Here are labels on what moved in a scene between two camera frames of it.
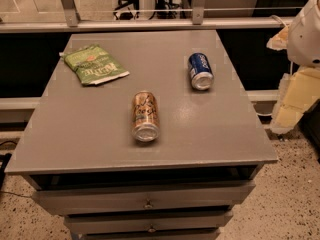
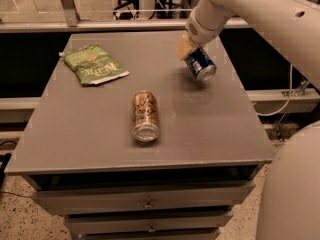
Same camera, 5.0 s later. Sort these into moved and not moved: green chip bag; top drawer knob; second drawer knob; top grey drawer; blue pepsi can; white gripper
Moved: white gripper; blue pepsi can
Not moved: second drawer knob; green chip bag; top drawer knob; top grey drawer
